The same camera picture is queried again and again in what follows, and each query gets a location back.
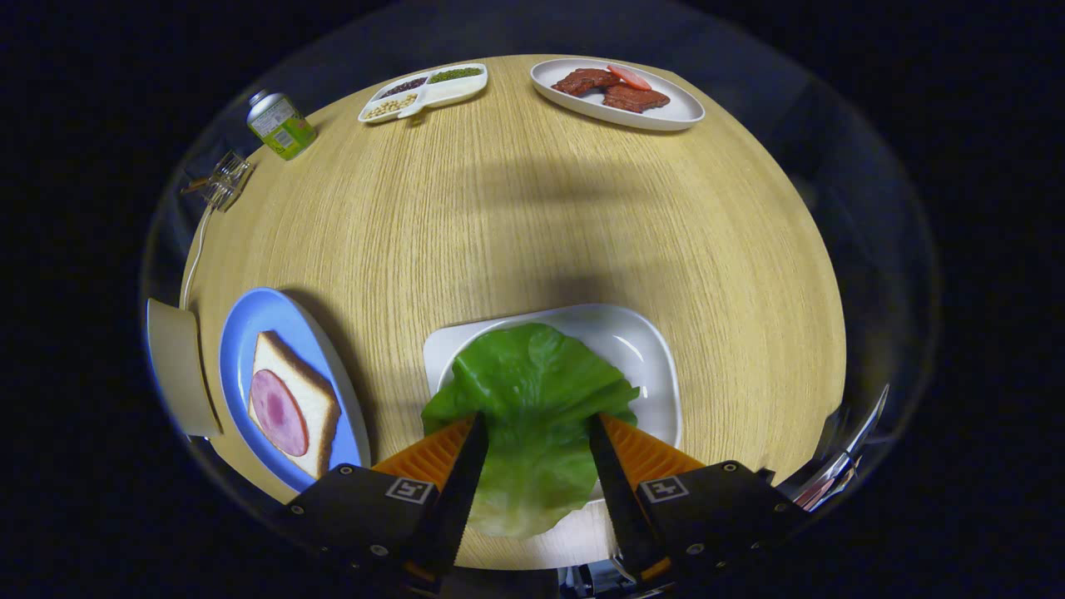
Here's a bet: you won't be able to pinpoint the green lettuce leaf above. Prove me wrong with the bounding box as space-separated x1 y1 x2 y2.
420 322 641 540

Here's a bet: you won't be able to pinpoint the white divided snack dish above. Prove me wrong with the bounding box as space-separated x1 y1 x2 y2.
358 62 489 126

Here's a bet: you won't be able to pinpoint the white power cable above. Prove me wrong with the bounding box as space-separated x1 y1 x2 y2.
179 204 215 310

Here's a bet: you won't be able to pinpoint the white bread slice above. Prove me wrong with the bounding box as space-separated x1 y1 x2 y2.
248 330 342 481

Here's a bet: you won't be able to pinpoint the white oval plate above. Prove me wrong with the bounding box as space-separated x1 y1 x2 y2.
530 57 706 131

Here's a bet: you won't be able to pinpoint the blue round plate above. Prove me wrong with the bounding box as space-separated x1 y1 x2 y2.
218 287 372 493

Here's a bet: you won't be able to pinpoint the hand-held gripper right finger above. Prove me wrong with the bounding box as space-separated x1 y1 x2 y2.
587 412 810 590

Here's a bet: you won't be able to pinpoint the yellow soybeans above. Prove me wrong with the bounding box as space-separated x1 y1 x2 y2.
364 93 419 120

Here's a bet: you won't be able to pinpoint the white toaster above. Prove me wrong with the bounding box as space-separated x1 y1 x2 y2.
146 298 222 439

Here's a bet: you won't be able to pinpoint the metal wire basket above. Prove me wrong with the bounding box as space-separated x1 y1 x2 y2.
181 150 254 212

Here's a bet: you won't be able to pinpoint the green label metal bottle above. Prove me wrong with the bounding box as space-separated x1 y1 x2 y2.
245 89 318 161

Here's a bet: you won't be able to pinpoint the brown meat slice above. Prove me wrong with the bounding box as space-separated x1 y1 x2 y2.
602 83 671 114
551 68 621 96

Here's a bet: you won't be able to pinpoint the white square plate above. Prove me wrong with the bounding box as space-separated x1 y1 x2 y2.
422 303 685 504

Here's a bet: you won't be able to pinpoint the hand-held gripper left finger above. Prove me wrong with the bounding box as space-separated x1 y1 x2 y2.
283 412 490 596

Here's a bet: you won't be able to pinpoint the shiny metal object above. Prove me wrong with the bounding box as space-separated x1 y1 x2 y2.
795 383 891 510

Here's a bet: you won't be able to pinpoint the pink ham slice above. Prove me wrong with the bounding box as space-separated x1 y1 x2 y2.
250 369 310 458

